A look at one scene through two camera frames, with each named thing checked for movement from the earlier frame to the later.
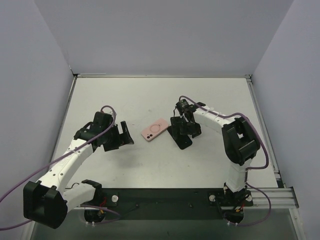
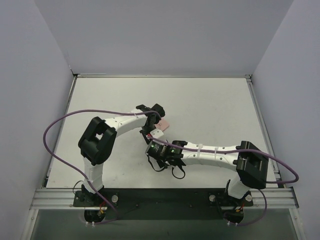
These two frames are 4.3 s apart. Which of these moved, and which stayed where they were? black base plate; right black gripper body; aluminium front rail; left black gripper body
Moved: left black gripper body; right black gripper body
Stayed: aluminium front rail; black base plate
